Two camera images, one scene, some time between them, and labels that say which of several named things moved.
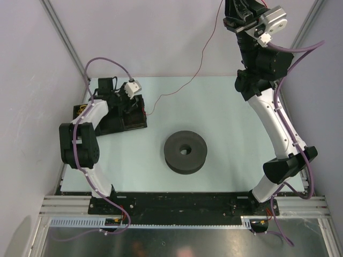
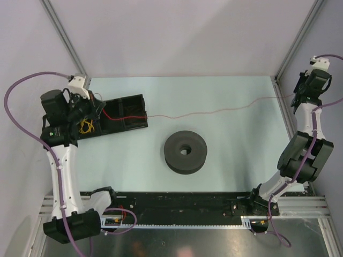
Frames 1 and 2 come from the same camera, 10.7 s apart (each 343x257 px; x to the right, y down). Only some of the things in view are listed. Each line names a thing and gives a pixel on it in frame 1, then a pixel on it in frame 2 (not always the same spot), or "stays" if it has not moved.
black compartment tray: (115, 122) stays
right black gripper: (242, 14) to (303, 78)
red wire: (182, 86) to (111, 118)
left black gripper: (128, 107) to (95, 105)
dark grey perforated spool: (180, 163) stays
